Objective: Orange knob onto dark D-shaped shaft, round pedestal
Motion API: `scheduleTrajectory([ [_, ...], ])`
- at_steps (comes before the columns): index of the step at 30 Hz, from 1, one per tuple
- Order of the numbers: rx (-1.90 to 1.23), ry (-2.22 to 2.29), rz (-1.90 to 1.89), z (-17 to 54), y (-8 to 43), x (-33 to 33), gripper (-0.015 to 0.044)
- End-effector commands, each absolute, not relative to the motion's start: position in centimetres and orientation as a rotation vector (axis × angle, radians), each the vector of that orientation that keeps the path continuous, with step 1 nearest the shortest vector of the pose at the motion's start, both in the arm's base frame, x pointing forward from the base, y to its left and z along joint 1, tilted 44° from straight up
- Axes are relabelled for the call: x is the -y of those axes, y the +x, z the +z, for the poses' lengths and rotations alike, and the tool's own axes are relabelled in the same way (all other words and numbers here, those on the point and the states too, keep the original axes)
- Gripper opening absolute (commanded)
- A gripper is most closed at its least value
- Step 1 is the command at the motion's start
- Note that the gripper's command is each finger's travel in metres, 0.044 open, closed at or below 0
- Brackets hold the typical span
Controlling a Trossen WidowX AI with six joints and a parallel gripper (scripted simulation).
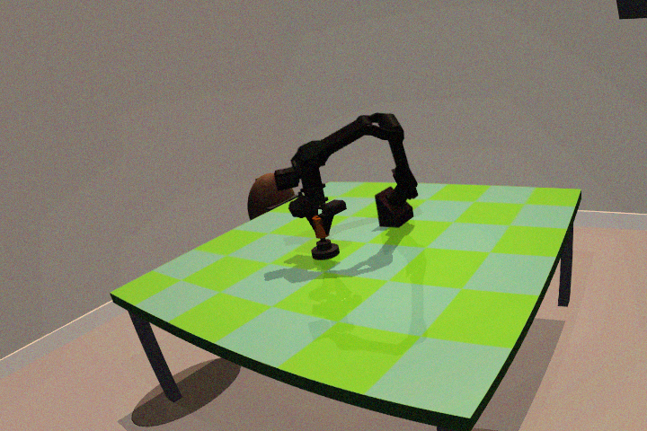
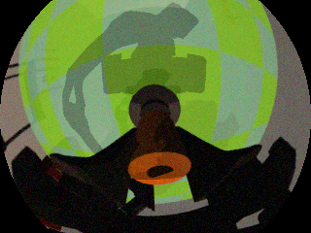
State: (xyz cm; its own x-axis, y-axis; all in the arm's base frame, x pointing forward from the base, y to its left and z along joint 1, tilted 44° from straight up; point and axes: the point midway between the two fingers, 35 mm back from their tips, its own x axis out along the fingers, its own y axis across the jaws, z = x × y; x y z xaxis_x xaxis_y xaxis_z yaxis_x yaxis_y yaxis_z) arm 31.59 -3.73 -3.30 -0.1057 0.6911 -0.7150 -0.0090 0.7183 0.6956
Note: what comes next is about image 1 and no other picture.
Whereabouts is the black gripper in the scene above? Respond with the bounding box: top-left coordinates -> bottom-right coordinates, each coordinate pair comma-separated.
300,182 -> 347,234

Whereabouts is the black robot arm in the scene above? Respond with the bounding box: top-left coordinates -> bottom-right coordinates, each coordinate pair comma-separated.
274,113 -> 418,218

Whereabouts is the orange knob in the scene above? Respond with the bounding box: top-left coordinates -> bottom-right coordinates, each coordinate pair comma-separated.
312,215 -> 330,239

